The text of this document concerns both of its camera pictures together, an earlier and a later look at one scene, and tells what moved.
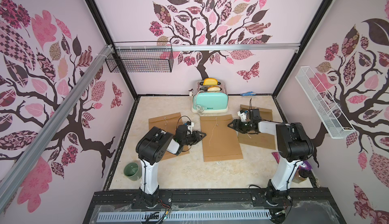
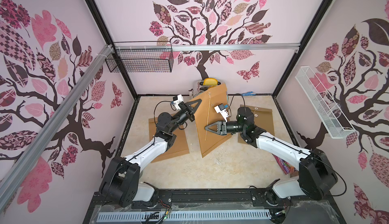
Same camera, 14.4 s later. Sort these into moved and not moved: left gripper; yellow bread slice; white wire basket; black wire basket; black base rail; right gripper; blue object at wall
Moved: right gripper; left gripper
Not moved: black wire basket; white wire basket; black base rail; blue object at wall; yellow bread slice
